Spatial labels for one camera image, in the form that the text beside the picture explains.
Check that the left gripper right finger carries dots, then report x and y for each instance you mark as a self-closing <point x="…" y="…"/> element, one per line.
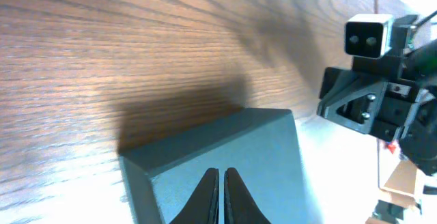
<point x="239" y="206"/>

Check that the black gift box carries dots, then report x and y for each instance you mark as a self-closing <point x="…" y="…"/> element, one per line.
<point x="262" y="145"/>

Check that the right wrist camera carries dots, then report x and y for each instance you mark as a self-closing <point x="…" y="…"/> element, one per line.
<point x="368" y="35"/>

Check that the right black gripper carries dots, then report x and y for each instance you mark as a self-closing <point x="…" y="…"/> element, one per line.
<point x="401" y="96"/>

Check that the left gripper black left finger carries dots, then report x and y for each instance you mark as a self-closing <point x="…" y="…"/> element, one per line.
<point x="203" y="205"/>

